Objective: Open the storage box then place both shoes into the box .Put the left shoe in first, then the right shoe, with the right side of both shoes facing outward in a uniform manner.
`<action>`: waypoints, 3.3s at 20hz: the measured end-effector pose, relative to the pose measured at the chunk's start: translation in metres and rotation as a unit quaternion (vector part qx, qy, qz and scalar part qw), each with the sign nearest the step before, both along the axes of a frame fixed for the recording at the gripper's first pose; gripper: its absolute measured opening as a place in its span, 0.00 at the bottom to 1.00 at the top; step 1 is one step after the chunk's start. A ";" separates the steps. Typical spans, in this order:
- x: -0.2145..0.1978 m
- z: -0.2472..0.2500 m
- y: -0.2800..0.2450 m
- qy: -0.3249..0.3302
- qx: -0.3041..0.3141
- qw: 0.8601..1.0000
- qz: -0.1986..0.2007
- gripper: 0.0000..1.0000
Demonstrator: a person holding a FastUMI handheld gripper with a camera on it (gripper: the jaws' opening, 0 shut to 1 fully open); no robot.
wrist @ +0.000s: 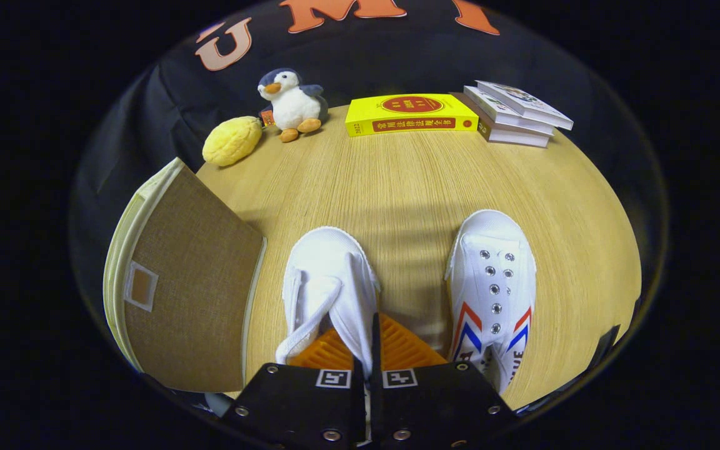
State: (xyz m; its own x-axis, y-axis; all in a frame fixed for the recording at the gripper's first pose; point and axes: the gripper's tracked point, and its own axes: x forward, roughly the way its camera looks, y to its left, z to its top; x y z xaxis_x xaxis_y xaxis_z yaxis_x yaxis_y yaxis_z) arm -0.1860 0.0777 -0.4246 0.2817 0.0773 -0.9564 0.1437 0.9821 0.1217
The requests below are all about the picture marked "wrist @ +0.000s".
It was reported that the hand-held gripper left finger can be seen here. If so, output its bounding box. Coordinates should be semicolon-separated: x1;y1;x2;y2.
219;312;374;449

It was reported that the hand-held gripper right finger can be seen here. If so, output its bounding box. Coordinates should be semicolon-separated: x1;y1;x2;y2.
369;312;520;449

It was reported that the white canvas shoe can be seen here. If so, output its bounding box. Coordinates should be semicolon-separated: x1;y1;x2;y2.
274;226;381;379
445;209;537;394

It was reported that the beige linen storage box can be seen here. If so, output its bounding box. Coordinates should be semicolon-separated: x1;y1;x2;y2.
102;157;268;393

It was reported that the yellow book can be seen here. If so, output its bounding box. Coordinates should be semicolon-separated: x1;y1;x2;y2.
345;94;479;138

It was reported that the yellow bun plush toy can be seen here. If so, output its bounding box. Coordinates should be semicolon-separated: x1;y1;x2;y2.
202;116;264;168

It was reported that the penguin plush toy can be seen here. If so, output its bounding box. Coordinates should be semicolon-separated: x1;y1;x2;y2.
257;67;329;143

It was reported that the white book with printed cover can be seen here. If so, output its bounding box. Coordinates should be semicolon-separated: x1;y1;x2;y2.
475;80;574;131

